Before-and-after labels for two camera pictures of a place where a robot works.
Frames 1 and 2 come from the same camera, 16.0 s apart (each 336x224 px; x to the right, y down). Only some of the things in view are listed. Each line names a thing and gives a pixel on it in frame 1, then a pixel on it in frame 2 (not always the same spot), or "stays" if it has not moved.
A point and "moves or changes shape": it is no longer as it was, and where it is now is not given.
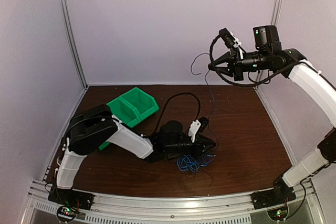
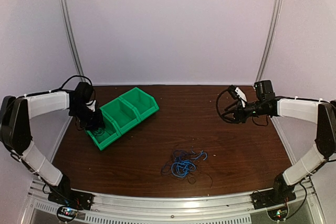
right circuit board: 279,214 stays
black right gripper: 230,57 -> 240,112
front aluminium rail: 305,209 stays
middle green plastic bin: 124,112 stays
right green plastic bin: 144,104 stays
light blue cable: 186,163 moves or changes shape
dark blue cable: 212,95 -> 181,165
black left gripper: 200,144 -> 96,123
